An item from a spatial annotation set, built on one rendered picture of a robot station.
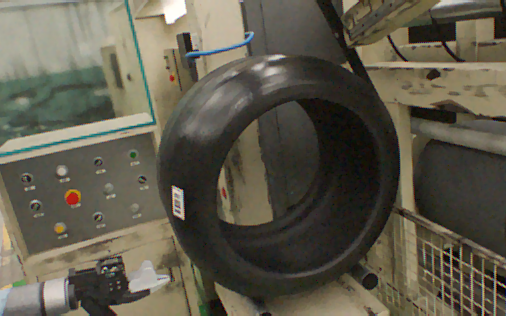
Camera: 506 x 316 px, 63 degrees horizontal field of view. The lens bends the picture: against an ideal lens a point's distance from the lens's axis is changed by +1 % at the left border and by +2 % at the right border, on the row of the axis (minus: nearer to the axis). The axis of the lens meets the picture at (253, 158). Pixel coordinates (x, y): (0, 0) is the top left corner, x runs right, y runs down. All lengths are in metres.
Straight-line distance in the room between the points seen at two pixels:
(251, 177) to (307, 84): 0.47
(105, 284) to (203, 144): 0.38
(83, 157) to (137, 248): 0.38
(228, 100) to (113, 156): 0.80
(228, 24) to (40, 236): 0.99
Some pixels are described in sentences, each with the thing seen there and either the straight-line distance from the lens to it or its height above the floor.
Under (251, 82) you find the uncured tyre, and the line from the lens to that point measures 0.83.
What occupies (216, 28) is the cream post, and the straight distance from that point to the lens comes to 1.16.
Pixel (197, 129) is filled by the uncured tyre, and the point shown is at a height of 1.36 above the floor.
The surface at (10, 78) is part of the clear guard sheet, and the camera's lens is 1.51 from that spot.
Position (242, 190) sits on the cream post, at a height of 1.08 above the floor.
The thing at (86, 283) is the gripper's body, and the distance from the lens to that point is 0.98.
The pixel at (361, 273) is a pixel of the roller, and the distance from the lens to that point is 1.09.
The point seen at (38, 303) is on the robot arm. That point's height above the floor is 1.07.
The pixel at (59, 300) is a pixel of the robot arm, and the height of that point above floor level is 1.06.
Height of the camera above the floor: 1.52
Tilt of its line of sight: 17 degrees down
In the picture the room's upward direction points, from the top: 9 degrees counter-clockwise
